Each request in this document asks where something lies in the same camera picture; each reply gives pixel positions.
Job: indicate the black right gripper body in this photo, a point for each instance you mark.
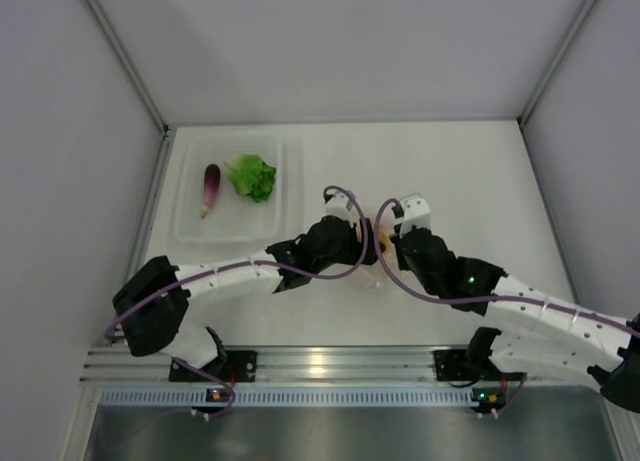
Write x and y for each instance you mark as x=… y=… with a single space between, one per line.
x=431 y=284

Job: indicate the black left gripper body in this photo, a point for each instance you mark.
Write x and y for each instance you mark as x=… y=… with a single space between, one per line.
x=344 y=256

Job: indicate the yellow orange fake fruit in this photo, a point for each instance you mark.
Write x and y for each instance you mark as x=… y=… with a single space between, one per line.
x=385 y=242

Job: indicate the clear polka dot zip bag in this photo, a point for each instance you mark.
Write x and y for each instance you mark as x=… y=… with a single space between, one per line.
x=374 y=277

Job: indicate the green fake lettuce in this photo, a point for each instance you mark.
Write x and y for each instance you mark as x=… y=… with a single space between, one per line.
x=251 y=177

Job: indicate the purple fake eggplant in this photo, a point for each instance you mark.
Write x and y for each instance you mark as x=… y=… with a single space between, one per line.
x=211 y=184

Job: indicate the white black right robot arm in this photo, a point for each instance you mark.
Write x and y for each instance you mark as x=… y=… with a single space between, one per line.
x=522 y=329

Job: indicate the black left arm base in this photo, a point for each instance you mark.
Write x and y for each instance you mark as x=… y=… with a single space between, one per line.
x=240 y=366

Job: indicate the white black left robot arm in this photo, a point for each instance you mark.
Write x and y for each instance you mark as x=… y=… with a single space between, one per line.
x=152 y=307

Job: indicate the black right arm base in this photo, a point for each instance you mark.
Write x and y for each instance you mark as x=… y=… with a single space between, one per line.
x=454 y=365

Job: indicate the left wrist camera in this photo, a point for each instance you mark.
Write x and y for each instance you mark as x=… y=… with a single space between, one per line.
x=339 y=205

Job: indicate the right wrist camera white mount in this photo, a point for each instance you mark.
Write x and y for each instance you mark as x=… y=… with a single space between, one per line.
x=411 y=212

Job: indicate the white slotted cable duct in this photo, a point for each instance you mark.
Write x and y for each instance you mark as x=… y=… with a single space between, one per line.
x=264 y=396

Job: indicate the aluminium front rail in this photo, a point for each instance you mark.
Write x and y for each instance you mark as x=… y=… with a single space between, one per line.
x=115 y=365

